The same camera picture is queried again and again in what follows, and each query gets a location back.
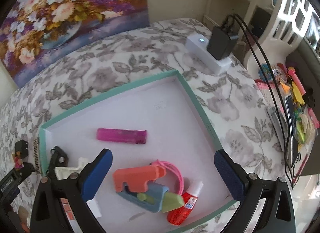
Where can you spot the teal white shallow box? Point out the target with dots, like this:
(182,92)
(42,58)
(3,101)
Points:
(155,118)

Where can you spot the colourful clutter pile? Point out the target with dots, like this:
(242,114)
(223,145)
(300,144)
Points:
(293,121)

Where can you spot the black plugged charger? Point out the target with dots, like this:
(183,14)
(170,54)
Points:
(223,39)

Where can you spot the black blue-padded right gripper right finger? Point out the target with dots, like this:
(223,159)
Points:
(277,214)

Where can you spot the floral patterned blanket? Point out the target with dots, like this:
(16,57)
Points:
(74,72)

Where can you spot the flower bouquet painting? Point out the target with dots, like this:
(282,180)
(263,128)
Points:
(37,33)

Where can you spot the white usb charger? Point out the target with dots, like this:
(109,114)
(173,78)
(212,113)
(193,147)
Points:
(94,207)

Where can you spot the white power strip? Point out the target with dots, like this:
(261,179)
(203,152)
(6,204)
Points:
(197,45)

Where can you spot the red white glue bottle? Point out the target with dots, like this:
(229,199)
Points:
(190,197)

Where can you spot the gold patterned lighter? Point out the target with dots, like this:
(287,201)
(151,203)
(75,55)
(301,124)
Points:
(36,154)

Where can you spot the pink dog toy figure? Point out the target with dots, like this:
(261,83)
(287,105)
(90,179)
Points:
(18,161)

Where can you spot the white hair claw clip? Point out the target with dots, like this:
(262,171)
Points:
(64,172)

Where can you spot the black power adapter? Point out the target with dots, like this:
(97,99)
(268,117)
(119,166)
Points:
(21,149)

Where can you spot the orange blue box cutter toy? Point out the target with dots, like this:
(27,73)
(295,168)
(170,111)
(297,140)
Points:
(67,209)

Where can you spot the pink kids watch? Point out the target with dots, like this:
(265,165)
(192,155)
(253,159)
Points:
(179,186)

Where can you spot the black toy car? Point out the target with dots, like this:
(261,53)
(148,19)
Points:
(58,159)

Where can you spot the person's left hand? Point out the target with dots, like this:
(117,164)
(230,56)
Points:
(19,219)

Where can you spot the white carved chair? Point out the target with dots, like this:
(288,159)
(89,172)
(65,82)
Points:
(286,28)

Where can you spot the orange blue green toy gun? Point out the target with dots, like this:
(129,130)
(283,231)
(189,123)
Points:
(138,186)

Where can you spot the purple pink lighter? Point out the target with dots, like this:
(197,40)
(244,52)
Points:
(122,135)

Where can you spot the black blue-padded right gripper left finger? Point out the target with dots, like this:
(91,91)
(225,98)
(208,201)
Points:
(48,213)

